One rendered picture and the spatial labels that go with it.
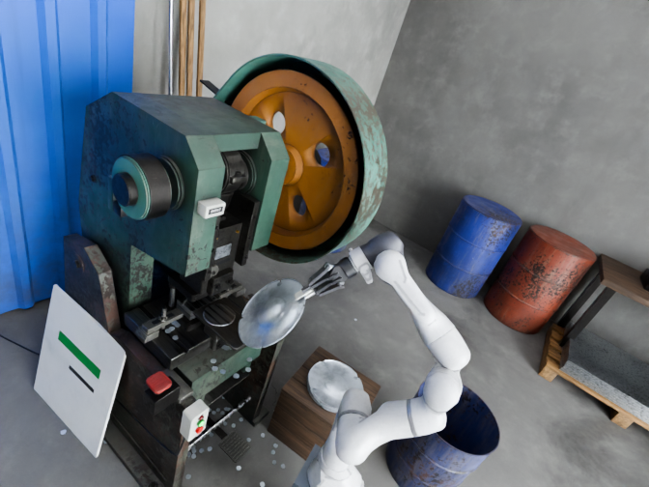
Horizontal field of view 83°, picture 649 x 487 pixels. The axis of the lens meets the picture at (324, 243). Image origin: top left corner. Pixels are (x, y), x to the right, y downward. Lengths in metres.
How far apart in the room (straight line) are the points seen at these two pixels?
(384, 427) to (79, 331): 1.31
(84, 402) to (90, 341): 0.30
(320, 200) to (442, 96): 3.02
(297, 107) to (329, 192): 0.35
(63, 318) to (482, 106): 3.82
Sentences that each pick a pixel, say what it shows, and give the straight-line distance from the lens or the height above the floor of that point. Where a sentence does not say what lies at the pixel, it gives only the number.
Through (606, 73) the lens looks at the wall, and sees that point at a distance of 4.16.
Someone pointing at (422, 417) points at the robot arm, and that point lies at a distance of 1.27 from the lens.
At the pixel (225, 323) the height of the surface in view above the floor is 0.78.
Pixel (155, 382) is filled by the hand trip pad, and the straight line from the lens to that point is 1.36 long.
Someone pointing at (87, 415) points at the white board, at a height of 0.16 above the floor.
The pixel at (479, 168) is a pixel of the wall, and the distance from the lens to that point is 4.26.
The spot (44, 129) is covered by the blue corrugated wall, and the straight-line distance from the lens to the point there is 2.29.
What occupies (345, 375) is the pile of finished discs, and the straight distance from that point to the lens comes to 2.05.
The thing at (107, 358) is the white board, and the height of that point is 0.49.
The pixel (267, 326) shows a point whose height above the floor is 0.92.
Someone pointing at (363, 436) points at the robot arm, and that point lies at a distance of 1.28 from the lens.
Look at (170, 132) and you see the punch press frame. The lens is 1.16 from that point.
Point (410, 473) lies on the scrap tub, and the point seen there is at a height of 0.14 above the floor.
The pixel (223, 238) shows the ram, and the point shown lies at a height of 1.13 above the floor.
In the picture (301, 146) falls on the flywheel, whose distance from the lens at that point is 1.53.
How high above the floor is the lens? 1.85
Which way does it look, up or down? 29 degrees down
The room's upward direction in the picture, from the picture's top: 19 degrees clockwise
